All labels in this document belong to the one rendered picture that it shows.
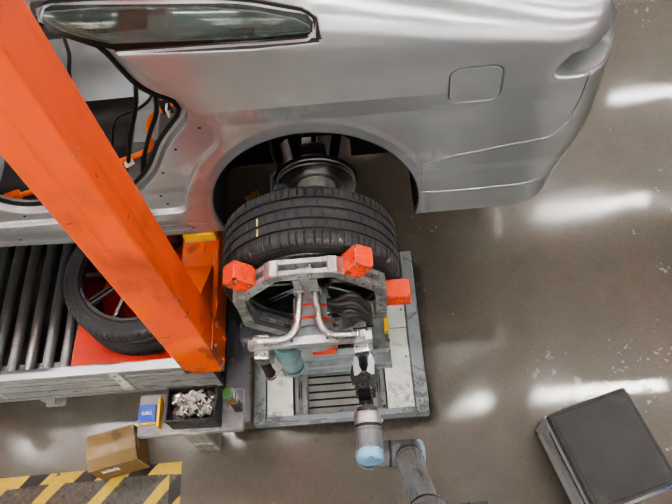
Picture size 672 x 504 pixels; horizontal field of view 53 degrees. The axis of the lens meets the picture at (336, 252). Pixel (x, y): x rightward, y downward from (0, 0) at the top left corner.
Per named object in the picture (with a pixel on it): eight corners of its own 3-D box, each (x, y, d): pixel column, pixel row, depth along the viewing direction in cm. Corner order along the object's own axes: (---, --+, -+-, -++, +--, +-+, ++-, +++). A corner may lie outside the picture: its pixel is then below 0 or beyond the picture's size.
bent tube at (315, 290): (361, 287, 231) (360, 273, 222) (365, 339, 222) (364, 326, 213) (311, 291, 232) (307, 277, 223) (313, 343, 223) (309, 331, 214)
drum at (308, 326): (332, 298, 252) (329, 281, 240) (335, 351, 242) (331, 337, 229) (295, 301, 253) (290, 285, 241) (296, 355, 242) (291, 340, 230)
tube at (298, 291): (304, 292, 232) (300, 278, 223) (306, 343, 223) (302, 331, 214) (254, 296, 233) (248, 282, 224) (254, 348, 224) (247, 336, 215)
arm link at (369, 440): (356, 467, 223) (356, 460, 214) (354, 430, 229) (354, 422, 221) (384, 465, 223) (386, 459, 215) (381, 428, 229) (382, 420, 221)
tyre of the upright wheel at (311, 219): (395, 176, 229) (205, 192, 232) (402, 235, 217) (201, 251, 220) (394, 267, 286) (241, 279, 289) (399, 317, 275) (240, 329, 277)
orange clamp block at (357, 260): (358, 259, 229) (372, 247, 222) (359, 279, 225) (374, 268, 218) (340, 255, 225) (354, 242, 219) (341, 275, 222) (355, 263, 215)
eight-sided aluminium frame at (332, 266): (387, 316, 269) (383, 249, 221) (388, 331, 265) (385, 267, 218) (253, 327, 271) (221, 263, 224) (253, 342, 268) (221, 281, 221)
